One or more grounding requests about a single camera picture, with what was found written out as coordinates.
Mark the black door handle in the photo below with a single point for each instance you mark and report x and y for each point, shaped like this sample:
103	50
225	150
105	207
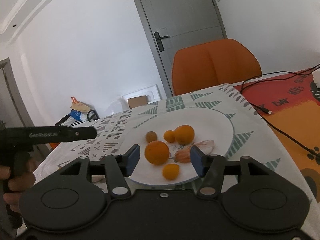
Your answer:
159	39

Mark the large orange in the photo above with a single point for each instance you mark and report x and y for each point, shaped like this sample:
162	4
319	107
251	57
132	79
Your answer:
157	152

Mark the small orange front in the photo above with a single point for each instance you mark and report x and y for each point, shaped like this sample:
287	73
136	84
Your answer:
171	171

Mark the white foam packaging board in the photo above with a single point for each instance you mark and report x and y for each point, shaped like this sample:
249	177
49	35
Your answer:
151	92

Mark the person's left hand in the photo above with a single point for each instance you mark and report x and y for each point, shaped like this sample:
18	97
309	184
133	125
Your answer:
18	184

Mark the red orange table mat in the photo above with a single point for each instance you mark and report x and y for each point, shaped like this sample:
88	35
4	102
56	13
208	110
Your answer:
289	102

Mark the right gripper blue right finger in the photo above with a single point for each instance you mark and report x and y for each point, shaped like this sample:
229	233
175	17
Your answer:
211	169

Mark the white round plate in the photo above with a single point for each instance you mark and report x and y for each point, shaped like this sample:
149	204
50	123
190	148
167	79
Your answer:
208	124

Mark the grey door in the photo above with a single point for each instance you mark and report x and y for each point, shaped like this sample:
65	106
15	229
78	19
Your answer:
187	22

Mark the peeled orange segment on plate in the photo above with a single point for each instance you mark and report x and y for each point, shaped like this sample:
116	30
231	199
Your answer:
183	155

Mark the white power adapter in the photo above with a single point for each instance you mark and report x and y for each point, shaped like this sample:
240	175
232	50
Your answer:
316	77

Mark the brown paper bag orange handle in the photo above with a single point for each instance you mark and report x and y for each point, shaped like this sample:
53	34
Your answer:
79	106

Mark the medium orange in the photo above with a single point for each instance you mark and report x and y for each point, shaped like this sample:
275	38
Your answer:
184	134

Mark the small orange kumquat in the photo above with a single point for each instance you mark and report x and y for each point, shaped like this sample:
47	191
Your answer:
169	136

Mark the patterned white tablecloth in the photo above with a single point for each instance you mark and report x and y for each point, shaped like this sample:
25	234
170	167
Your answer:
252	136

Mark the orange chair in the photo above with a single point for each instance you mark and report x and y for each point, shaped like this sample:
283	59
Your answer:
211	64

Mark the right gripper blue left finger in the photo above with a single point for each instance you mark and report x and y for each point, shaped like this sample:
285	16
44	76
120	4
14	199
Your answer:
119	167

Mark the brown cardboard piece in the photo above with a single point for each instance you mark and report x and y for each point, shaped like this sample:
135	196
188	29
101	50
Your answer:
137	101

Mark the brownish green small fruit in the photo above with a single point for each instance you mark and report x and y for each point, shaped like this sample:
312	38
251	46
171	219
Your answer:
151	136

